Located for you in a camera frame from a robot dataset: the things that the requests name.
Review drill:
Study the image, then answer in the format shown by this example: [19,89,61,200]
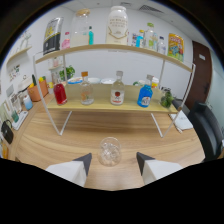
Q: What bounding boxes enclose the ceiling air vent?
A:
[138,4,164,14]

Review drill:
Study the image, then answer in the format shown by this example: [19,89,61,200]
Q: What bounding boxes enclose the red and white box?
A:
[130,32,139,47]

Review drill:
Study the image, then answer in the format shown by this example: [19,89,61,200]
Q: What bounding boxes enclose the orange pot with pens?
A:
[27,79,50,102]

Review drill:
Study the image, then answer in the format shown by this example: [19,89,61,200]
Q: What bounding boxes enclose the red liquid bottle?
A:
[53,78,68,106]

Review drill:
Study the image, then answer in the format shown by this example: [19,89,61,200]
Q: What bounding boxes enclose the green potted plant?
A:
[59,65,76,82]

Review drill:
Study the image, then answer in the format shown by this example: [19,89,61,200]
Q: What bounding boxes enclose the wooden wall shelf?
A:
[6,45,33,66]

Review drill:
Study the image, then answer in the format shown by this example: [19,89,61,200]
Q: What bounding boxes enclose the teal bottle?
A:
[88,25,95,46]

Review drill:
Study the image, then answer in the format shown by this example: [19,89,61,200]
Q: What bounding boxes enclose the pink bottle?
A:
[61,31,71,50]

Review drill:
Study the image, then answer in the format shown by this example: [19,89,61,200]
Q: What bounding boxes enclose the black handbag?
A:
[0,119,15,145]

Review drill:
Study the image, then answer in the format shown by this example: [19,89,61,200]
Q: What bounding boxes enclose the two-tier wooden shelf rack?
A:
[32,43,197,139]

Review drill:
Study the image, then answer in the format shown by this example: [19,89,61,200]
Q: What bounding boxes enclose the small orange-cap clear bottle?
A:
[80,71,95,106]

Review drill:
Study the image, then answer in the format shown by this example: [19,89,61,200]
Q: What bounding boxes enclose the white milk bottle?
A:
[105,5,130,46]

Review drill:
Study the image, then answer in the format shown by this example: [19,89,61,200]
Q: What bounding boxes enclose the black and yellow bag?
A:
[42,17,64,56]

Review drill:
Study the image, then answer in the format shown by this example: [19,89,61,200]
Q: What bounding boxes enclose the small light-blue bottle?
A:
[135,29,146,49]

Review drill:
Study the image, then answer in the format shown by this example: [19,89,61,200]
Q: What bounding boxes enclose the clear glass with ice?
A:
[97,136,123,167]

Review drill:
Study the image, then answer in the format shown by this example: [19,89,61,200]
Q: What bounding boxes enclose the blue liquid bottle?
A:
[137,74,155,108]

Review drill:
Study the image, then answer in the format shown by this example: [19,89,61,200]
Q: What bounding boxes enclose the white notebook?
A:
[168,109,194,132]

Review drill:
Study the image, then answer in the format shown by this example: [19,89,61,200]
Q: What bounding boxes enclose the yellow snack bag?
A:
[167,32,185,63]

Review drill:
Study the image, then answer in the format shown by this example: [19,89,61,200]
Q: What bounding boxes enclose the green bottle with dark cap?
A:
[160,87,175,109]

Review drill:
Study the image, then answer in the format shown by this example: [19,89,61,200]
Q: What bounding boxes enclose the blue and white cup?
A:
[22,94,34,111]

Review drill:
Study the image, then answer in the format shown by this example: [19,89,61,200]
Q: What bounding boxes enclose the black chair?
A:
[187,101,224,163]

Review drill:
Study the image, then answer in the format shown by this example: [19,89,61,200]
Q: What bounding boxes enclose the green-cap clear bottle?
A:
[144,22,156,51]

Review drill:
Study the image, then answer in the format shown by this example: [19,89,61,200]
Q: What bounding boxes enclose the clear bottle with red label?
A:
[110,70,126,106]

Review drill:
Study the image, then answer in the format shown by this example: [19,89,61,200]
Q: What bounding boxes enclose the blue-rimmed plate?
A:
[67,77,84,85]

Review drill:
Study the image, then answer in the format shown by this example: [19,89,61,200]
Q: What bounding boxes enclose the dark brown door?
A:
[184,40,213,111]

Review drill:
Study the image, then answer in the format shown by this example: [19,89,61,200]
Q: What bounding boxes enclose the white tray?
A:
[11,110,29,131]

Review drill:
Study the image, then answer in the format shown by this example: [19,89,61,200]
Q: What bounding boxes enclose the small clear water bottle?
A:
[156,35,167,55]

